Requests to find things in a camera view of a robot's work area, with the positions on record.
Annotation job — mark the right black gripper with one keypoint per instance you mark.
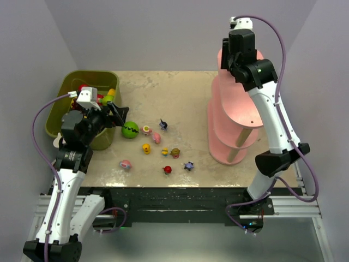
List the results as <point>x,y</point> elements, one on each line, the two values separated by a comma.
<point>225,54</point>

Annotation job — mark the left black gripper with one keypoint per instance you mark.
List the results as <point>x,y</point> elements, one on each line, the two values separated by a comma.
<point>109,119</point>

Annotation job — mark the pink figurine with yellow hat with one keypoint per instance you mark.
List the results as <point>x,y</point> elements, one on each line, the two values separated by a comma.
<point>146,131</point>

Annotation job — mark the pink pig figurine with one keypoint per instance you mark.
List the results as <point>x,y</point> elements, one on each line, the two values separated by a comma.
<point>156,138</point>

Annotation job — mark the pink figurine with blue glasses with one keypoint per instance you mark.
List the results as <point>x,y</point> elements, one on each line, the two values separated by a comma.
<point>125,165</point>

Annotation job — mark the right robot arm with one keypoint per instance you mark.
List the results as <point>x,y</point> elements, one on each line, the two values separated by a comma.
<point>259,79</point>

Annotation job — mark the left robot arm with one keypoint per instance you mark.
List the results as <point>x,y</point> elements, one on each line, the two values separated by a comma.
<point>62,231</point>

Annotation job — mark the pink tiered shelf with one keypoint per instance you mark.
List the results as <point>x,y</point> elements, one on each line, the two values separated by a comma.
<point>233,119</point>

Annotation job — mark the green apple toy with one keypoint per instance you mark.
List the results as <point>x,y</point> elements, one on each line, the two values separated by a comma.
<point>105,99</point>

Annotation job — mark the yellow pepper toy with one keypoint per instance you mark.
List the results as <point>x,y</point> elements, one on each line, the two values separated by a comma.
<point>111,93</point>

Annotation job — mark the red dragon fruit toy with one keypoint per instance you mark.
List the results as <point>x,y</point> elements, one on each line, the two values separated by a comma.
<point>99,96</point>

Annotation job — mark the green watermelon ball toy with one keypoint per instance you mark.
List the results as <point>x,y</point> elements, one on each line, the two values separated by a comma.
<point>130,130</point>

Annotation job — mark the green plastic bin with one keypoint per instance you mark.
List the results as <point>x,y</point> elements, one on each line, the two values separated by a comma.
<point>103,81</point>

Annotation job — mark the yellow duck figurine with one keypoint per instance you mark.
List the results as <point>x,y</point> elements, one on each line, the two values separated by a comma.
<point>146,148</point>

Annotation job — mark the purple black-eared figurine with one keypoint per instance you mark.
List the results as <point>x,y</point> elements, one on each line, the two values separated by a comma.
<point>163,125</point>

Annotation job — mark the yellow minion figurine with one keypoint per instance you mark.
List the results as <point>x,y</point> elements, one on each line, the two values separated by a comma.
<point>165,152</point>

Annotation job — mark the beige suction hook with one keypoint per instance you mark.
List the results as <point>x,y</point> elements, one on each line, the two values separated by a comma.
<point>57,140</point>

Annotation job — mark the brown figurine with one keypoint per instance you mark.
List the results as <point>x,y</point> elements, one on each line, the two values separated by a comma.
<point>175,153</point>

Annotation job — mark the red figurine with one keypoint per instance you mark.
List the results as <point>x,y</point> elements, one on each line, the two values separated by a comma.
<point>167,170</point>

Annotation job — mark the purple star figurine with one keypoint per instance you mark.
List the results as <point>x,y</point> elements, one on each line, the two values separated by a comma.
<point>189,166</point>

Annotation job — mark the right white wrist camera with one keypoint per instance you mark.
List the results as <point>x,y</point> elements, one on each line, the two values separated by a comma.
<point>241,23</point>

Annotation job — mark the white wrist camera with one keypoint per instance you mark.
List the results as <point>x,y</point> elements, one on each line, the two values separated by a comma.
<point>88,98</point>
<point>241,23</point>

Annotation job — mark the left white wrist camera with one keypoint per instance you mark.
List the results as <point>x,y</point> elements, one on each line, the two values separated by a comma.
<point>88,98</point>

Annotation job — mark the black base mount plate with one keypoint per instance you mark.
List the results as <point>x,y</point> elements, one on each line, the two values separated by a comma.
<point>128,205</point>

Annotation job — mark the aluminium frame rail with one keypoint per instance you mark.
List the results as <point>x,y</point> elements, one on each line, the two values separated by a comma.
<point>283,206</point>

